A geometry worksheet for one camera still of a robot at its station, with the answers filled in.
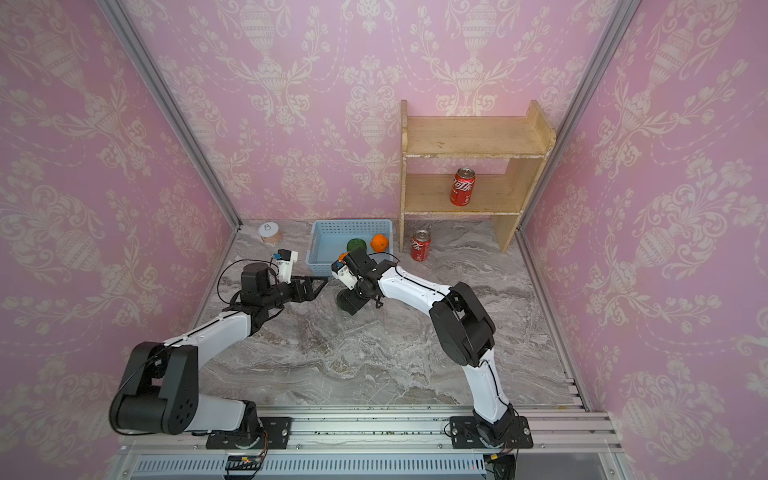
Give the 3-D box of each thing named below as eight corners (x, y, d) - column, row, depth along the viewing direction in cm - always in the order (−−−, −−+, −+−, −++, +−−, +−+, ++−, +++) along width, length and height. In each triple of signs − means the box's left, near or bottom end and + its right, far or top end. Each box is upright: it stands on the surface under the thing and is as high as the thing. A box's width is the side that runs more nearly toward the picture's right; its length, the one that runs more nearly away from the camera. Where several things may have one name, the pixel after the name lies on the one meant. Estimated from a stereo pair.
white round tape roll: (260, 246, 116) (255, 236, 112) (265, 231, 121) (261, 221, 116) (280, 246, 116) (275, 236, 111) (285, 231, 121) (280, 221, 116)
